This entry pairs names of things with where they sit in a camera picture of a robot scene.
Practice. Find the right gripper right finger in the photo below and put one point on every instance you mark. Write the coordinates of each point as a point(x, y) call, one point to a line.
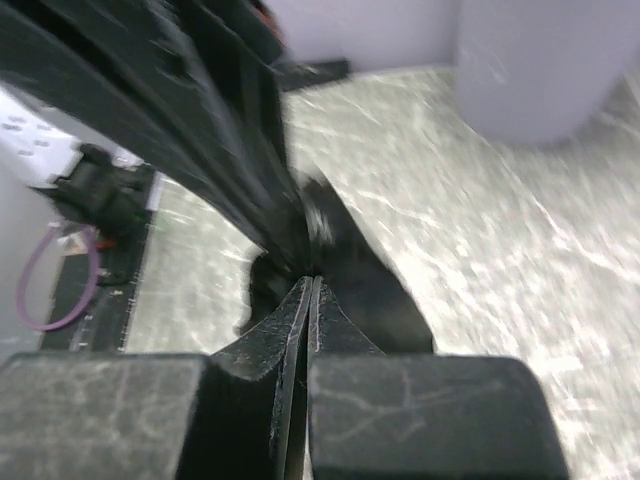
point(420, 416)

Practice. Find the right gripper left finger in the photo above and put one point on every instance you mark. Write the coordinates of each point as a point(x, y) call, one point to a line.
point(237, 414)

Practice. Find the black trash bag roll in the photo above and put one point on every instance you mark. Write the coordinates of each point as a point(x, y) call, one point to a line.
point(192, 88)

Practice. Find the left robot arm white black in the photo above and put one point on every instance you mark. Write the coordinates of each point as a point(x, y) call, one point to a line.
point(89, 178)

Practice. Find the grey plastic trash bin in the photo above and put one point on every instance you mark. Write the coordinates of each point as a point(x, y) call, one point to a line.
point(533, 72)

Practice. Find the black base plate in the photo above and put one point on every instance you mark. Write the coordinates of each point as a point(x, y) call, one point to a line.
point(104, 323)

